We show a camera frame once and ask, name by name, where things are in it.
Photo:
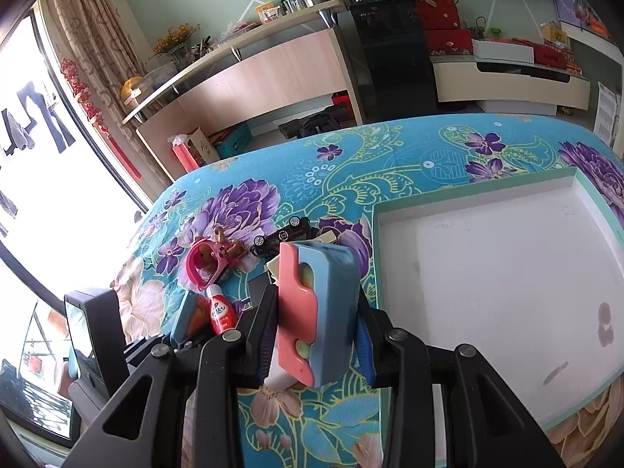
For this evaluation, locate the red gift bag on floor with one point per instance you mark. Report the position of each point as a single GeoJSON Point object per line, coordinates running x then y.
{"type": "Point", "coordinates": [193, 150]}

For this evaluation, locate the red hanging knot decoration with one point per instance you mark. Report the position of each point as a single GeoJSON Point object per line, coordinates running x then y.
{"type": "Point", "coordinates": [82, 94]}

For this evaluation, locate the teal storage box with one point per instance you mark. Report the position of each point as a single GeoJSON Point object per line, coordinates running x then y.
{"type": "Point", "coordinates": [231, 141]}

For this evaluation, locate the red gift bags on stand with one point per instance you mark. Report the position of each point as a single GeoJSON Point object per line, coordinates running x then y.
{"type": "Point", "coordinates": [443, 31]}

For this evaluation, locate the floral blue table cloth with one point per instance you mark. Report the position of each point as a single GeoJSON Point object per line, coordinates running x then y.
{"type": "Point", "coordinates": [334, 180]}

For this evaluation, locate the red white Lion bottle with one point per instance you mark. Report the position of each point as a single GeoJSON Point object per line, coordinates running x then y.
{"type": "Point", "coordinates": [222, 313]}

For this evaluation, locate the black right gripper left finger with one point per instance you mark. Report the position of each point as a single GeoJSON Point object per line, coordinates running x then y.
{"type": "Point", "coordinates": [142, 423]}

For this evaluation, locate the black bag under desk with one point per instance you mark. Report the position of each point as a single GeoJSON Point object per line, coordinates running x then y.
{"type": "Point", "coordinates": [321, 122]}

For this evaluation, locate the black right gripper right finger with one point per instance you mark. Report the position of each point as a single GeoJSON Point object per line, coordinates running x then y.
{"type": "Point", "coordinates": [485, 423]}

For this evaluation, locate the pink watch with bear toy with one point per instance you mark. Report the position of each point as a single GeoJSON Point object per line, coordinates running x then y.
{"type": "Point", "coordinates": [209, 259]}

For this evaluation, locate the orange flower vase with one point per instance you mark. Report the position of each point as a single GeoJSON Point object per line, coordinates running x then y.
{"type": "Point", "coordinates": [175, 44]}

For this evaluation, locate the wooden curved desk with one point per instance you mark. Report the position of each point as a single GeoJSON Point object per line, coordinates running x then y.
{"type": "Point", "coordinates": [303, 68]}

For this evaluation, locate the blue and coral toy block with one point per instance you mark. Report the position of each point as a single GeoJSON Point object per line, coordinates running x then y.
{"type": "Point", "coordinates": [318, 292]}

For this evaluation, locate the black power adapter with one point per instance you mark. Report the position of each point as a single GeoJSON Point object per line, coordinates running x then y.
{"type": "Point", "coordinates": [262, 293]}

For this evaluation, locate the white tray with green rim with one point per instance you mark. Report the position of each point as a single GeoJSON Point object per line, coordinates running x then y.
{"type": "Point", "coordinates": [529, 270]}

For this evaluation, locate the black toy car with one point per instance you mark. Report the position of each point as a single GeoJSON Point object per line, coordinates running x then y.
{"type": "Point", "coordinates": [298, 228]}

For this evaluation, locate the yellow domed container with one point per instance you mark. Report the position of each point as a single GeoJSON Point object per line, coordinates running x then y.
{"type": "Point", "coordinates": [131, 90]}

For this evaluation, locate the cream TV stand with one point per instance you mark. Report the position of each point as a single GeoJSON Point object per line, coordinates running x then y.
{"type": "Point", "coordinates": [469, 78]}

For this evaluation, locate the white charger with cable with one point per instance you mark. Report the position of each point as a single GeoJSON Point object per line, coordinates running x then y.
{"type": "Point", "coordinates": [279, 379]}

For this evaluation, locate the beige patterned curtain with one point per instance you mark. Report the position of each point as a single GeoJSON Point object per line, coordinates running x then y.
{"type": "Point", "coordinates": [92, 31]}

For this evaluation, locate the black water dispenser cabinet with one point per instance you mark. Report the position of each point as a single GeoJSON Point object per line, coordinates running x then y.
{"type": "Point", "coordinates": [393, 43]}

